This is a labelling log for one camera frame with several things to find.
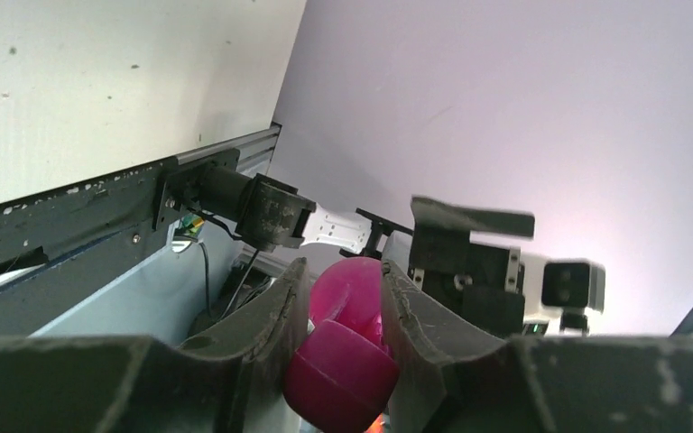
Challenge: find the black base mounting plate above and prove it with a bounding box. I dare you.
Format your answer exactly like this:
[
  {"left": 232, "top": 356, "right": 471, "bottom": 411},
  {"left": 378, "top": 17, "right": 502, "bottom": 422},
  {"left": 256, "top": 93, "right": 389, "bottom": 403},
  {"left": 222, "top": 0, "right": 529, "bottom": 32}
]
[{"left": 0, "top": 149, "right": 240, "bottom": 336}]

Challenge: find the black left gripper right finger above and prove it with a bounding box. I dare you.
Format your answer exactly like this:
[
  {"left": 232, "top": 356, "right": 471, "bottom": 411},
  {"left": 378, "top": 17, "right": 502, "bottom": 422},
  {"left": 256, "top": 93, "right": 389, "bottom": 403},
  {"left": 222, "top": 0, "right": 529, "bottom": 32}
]
[{"left": 381, "top": 262, "right": 693, "bottom": 432}]

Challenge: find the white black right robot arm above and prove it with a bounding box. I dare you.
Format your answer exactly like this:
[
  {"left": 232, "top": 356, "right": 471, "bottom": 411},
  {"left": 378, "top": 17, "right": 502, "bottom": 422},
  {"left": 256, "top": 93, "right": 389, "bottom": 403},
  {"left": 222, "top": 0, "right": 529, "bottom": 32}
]
[{"left": 161, "top": 162, "right": 535, "bottom": 337}]

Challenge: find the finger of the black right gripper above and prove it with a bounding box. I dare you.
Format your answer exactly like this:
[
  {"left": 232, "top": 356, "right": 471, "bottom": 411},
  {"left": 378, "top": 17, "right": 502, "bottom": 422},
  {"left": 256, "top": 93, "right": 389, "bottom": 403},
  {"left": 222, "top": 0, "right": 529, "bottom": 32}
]
[{"left": 410, "top": 196, "right": 535, "bottom": 239}]

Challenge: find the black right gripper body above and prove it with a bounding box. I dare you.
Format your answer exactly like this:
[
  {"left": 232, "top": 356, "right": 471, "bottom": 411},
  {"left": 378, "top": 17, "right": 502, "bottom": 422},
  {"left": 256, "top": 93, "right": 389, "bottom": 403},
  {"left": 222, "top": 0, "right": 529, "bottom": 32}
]
[{"left": 409, "top": 226, "right": 525, "bottom": 338}]

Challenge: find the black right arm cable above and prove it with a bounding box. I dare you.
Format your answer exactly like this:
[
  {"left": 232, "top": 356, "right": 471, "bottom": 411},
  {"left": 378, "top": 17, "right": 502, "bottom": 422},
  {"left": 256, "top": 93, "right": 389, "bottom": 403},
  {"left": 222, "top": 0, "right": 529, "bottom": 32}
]
[{"left": 172, "top": 203, "right": 264, "bottom": 318}]

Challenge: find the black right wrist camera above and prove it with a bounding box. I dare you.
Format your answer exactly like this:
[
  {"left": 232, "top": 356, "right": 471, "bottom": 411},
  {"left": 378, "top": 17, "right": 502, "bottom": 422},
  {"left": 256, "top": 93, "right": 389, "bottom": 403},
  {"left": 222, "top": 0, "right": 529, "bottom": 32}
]
[{"left": 518, "top": 253, "right": 606, "bottom": 336}]

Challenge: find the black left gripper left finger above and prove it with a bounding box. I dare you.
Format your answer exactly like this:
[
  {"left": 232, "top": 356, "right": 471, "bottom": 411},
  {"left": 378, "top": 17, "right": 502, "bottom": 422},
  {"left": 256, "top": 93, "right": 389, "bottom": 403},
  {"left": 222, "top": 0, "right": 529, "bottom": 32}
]
[{"left": 0, "top": 258, "right": 310, "bottom": 432}]

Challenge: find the magenta plastic scoop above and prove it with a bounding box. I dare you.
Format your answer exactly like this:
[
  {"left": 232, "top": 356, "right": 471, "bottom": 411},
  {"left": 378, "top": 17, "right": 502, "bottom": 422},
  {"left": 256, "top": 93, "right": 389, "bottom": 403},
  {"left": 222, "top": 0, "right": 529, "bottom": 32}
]
[{"left": 283, "top": 257, "right": 400, "bottom": 432}]

